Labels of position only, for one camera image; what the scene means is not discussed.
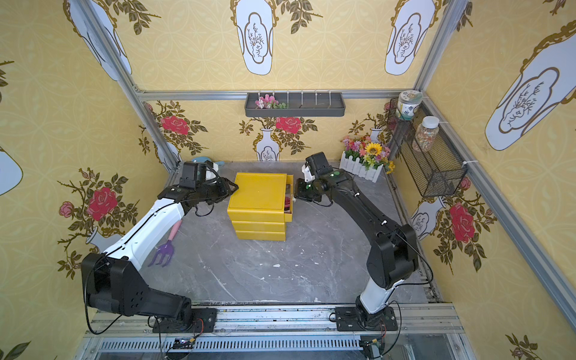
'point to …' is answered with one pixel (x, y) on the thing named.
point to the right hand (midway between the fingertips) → (301, 189)
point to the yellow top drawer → (288, 217)
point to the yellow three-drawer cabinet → (261, 207)
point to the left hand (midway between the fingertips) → (227, 187)
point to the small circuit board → (183, 343)
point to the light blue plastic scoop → (204, 159)
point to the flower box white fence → (364, 158)
